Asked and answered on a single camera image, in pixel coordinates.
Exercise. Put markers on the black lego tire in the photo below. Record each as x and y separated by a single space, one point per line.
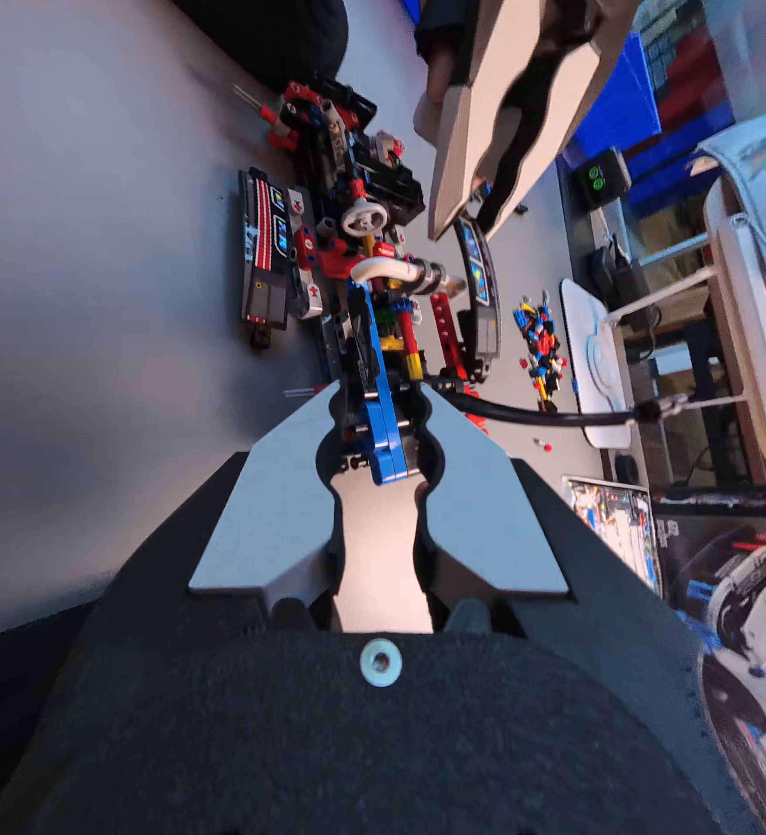
620 469

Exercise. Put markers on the red striped curved lego panel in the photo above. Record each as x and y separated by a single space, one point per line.
262 261

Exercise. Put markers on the white book stand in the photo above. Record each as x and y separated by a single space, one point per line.
591 313

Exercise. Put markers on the lego race car model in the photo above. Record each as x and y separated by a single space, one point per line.
389 189

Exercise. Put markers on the black lego set box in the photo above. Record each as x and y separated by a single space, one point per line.
735 587

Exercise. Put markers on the colourful sticker sheet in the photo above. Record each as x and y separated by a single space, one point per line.
611 522

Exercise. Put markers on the plain blue storage bin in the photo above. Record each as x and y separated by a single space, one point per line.
689 156

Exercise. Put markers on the black power adapter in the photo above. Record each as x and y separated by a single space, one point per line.
624 287

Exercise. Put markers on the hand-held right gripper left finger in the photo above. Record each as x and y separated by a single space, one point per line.
265 522

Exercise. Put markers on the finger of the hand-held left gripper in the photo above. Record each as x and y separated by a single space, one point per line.
468 130
565 98

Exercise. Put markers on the holographic window curved lego panel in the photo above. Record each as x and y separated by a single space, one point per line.
481 287

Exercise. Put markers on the lego instruction booklet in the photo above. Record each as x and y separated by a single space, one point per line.
761 150

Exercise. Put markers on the black charger with green lights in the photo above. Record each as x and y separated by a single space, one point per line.
611 173

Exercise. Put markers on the pile of mixed lego pieces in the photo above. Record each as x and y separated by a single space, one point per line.
543 346

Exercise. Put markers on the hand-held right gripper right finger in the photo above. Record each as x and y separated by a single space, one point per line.
494 522

